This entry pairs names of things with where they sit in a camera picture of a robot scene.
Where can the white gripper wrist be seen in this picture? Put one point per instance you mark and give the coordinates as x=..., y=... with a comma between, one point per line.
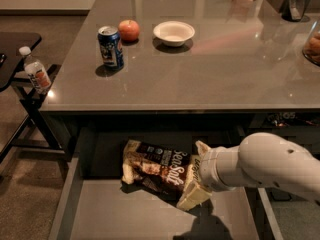
x=209, y=168

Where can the brown sea salt chip bag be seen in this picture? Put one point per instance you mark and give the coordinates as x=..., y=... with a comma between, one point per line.
x=160, y=169

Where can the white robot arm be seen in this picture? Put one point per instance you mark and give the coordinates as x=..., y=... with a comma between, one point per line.
x=261, y=160

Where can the open grey top drawer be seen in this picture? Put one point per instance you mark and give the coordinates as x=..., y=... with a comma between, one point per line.
x=96, y=205

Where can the white paper bowl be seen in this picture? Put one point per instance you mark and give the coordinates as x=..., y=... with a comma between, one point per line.
x=173, y=33

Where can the red apple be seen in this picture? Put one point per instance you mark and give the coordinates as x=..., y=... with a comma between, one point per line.
x=129, y=30

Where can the blue soda can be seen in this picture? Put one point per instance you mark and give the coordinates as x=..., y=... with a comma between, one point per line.
x=111, y=47

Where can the glass jar of pastries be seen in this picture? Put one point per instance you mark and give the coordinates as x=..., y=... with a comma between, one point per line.
x=311, y=48

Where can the black side table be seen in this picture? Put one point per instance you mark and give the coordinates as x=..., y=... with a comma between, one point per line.
x=11, y=64

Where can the clear plastic water bottle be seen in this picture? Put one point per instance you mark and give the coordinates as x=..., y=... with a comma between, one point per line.
x=35, y=70

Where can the dark metal container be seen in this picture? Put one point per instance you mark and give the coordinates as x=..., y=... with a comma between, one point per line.
x=293, y=10

